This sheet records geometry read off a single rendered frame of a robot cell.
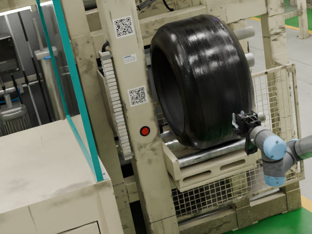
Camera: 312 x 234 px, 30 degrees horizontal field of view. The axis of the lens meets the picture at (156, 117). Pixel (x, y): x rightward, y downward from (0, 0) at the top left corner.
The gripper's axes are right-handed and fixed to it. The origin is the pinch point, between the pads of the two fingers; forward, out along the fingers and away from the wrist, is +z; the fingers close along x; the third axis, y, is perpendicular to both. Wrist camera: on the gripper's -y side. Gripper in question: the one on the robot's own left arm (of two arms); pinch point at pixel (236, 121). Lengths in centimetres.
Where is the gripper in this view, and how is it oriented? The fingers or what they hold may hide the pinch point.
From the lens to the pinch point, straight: 232.8
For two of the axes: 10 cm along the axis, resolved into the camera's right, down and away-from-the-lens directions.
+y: -1.8, -9.0, -3.9
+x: -9.4, 2.8, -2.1
